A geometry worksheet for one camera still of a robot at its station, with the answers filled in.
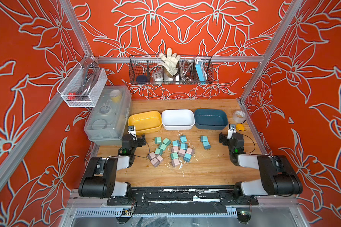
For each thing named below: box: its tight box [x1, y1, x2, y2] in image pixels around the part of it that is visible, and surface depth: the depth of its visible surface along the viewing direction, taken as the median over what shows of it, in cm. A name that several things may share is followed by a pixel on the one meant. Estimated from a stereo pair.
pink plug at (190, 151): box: [186, 147, 195, 156], surface depth 90 cm
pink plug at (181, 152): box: [178, 148, 186, 158], surface depth 89 cm
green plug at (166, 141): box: [162, 137, 171, 147], surface depth 94 cm
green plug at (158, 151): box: [154, 148, 163, 156], surface depth 90 cm
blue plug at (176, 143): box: [171, 139, 181, 147], surface depth 94 cm
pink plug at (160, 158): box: [155, 154, 164, 164], surface depth 86 cm
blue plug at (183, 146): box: [180, 143, 189, 151], surface depth 92 cm
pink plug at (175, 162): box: [171, 158, 180, 167], surface depth 85 cm
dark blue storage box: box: [194, 108, 229, 131], surface depth 109 cm
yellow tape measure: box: [235, 123, 246, 132], surface depth 102 cm
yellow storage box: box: [127, 110, 163, 135], surface depth 106 cm
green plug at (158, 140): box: [154, 136, 162, 144], surface depth 94 cm
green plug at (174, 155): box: [170, 152, 180, 160], surface depth 87 cm
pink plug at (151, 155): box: [148, 151, 156, 161], surface depth 88 cm
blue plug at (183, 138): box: [179, 134, 188, 143], surface depth 96 cm
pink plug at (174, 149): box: [170, 146, 179, 153], surface depth 91 cm
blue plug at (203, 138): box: [200, 135, 208, 143], surface depth 97 cm
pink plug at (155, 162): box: [150, 157, 161, 168], surface depth 85 cm
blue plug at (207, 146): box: [202, 141, 211, 151], surface depth 93 cm
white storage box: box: [161, 109, 196, 131], surface depth 106 cm
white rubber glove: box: [157, 47, 181, 76], surface depth 92 cm
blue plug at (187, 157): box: [183, 152, 192, 163], surface depth 87 cm
